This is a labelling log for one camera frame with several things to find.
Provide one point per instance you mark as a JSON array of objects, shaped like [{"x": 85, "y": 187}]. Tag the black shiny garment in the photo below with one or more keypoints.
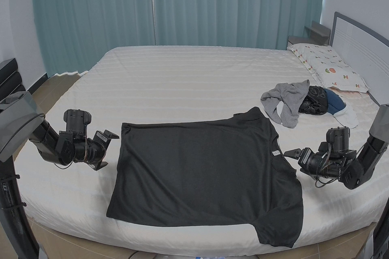
[{"x": 314, "y": 101}]

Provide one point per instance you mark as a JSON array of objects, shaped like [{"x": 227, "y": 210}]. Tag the black T-shirt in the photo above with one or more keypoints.
[{"x": 197, "y": 175}]

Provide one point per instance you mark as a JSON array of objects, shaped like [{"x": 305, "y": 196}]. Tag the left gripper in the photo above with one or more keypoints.
[{"x": 91, "y": 153}]

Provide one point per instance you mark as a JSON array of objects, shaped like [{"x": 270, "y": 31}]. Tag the grey bedside table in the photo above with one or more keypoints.
[{"x": 319, "y": 29}]

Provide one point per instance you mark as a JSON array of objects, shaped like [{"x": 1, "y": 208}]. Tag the bed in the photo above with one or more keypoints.
[{"x": 182, "y": 84}]

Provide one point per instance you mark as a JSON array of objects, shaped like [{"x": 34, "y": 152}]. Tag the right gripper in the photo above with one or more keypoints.
[{"x": 313, "y": 163}]

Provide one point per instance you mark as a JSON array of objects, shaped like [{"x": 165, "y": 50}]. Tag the white garment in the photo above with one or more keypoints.
[{"x": 349, "y": 119}]

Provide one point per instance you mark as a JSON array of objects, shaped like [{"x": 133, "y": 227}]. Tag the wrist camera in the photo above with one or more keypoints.
[
  {"x": 323, "y": 150},
  {"x": 85, "y": 121}
]

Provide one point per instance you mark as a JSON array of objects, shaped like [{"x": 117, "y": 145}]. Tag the grey garment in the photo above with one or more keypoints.
[{"x": 288, "y": 97}]

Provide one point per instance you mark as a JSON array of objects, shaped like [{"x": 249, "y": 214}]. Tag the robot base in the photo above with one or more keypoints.
[{"x": 212, "y": 257}]

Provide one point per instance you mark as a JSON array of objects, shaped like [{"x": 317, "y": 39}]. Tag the black chest of drawers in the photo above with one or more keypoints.
[{"x": 10, "y": 78}]

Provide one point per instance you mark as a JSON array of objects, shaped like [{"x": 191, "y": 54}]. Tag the dark blue garment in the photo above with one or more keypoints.
[{"x": 335, "y": 101}]

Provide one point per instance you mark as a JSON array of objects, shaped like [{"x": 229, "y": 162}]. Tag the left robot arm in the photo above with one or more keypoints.
[{"x": 15, "y": 124}]

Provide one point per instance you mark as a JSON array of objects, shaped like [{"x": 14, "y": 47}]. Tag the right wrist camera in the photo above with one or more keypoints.
[{"x": 323, "y": 150}]

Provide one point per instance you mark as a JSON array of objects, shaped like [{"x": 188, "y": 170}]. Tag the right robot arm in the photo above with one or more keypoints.
[{"x": 361, "y": 166}]

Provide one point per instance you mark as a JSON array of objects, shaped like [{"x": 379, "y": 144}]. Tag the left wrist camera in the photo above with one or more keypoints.
[{"x": 85, "y": 121}]

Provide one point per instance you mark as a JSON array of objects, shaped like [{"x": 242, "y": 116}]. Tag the white printed pillow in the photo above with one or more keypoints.
[{"x": 328, "y": 66}]

